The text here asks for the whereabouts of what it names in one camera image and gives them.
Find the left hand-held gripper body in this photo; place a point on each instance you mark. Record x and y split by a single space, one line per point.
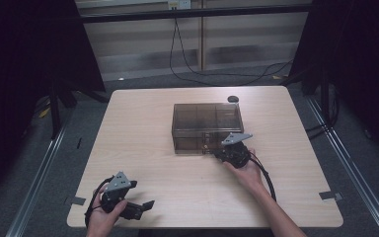
116 186

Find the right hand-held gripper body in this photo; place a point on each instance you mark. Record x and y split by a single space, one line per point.
235 154

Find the smoky transparent drawer box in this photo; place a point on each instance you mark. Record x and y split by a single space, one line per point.
204 120

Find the person's right hand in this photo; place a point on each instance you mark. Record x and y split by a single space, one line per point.
250 176

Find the person's left hand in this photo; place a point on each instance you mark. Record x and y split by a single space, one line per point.
100 223

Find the grey tape piece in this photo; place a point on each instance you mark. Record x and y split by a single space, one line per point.
331 195
76 200

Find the black round disc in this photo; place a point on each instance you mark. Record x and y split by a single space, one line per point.
233 98

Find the small black floor item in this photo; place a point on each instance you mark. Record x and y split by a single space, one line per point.
79 142

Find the black metal stand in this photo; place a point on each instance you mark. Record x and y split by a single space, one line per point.
55 112
325 98

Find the yellow floor tape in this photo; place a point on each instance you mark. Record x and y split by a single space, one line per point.
44 112

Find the black horizontal bar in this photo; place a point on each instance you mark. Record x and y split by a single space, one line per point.
194 14

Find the dark curtain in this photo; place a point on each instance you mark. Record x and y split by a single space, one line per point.
365 65
19 65

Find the metal floor rail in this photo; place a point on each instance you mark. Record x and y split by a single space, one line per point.
358 177
36 184

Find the wooden wall post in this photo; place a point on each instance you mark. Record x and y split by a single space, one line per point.
202 36

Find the white wall socket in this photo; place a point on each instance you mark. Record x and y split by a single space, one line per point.
179 4

